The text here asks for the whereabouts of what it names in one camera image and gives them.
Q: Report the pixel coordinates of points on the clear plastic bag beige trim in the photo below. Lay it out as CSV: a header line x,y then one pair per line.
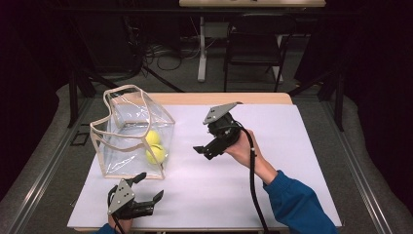
x,y
130,159

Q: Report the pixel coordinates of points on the person's left hand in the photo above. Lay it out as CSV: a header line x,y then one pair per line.
x,y
121,223

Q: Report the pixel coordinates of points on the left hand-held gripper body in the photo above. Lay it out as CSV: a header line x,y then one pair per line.
x,y
120,195

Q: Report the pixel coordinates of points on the black tripod leg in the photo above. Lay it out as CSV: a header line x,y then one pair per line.
x,y
162,79

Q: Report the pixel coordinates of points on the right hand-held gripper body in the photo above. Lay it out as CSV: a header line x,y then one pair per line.
x,y
224,130

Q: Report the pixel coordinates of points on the grey metal floor rail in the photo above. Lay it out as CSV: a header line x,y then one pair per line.
x,y
357,169
48,169

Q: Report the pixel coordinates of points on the white-legged background desk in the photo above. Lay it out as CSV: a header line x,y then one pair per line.
x,y
203,48

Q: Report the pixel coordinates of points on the black metal stand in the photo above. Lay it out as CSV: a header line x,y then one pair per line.
x,y
73,97
340,107

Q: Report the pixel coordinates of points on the black folding chair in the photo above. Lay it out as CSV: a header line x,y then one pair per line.
x,y
256,45

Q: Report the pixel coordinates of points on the person's right hand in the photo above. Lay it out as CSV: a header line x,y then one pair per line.
x,y
242,149

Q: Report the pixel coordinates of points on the white table cover sheet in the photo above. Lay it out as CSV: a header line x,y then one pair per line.
x,y
207,182

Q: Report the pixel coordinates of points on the yellow tennis ball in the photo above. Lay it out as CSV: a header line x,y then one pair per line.
x,y
152,137
156,154

